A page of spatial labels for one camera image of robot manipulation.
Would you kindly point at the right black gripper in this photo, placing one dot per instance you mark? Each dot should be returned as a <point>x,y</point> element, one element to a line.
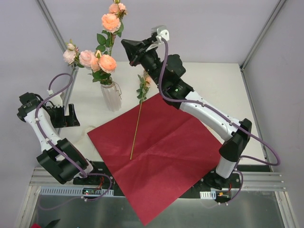
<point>140,53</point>

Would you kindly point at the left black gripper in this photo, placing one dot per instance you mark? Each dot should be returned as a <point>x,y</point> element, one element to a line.
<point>62,116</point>

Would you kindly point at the pink rose stem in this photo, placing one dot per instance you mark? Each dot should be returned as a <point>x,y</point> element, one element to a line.
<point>113,27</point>
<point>102,66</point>
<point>82,59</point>
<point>145,83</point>

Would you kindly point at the brown red wrapping paper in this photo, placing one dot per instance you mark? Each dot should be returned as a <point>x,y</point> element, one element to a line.
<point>173,151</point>

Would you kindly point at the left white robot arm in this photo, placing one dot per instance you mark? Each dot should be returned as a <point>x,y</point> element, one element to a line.
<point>59,157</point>

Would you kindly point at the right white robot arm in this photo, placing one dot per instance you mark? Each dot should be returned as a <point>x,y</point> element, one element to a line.
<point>235,133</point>

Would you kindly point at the white ribbed ceramic vase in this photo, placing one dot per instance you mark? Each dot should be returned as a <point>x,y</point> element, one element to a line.
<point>112,96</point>

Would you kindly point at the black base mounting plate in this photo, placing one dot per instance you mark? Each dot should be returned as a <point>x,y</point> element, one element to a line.
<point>102,183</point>

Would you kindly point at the red black object bottom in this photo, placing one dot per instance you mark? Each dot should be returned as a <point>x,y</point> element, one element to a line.
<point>51,224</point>

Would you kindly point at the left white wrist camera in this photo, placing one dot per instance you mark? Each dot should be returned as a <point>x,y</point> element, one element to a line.
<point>56,101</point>

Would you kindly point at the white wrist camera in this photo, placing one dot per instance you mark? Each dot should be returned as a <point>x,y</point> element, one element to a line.
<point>160,33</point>
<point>56,101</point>

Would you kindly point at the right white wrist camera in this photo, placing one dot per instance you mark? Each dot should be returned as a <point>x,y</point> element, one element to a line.
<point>160,33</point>

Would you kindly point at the left white cable duct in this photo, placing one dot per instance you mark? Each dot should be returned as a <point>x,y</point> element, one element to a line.
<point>75,191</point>

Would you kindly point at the white cable duct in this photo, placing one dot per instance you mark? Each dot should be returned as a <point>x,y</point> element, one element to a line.
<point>75,191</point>
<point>208,195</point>

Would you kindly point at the left aluminium frame post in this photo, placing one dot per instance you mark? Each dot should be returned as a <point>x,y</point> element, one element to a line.
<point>52,24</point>

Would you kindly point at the aluminium frame post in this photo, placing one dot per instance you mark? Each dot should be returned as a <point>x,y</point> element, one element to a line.
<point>52,24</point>
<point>269,22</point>

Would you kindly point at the right aluminium frame post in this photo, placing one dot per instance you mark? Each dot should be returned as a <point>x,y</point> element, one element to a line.
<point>269,22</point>

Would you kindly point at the right white cable duct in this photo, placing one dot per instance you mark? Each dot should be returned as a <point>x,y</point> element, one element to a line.
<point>208,195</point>

